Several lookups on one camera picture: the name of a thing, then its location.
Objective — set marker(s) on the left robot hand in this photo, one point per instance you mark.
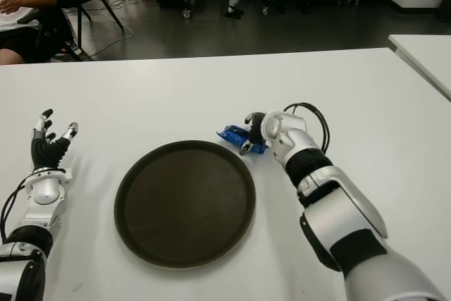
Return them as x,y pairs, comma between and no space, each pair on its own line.
46,153

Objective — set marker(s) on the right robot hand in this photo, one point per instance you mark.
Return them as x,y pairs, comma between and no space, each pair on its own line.
255,128

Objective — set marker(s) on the blue Oreo packet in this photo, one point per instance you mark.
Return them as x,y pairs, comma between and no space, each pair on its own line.
234,135

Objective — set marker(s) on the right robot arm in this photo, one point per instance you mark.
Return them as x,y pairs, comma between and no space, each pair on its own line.
345,209

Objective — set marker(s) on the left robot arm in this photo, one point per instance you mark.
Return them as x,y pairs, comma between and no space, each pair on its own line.
42,195

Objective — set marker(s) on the round brown tray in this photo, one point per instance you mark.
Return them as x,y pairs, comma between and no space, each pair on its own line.
183,206

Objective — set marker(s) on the black office chair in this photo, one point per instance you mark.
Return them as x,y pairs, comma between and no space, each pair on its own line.
53,33

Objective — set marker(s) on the white side table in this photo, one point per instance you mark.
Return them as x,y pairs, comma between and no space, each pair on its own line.
426,50

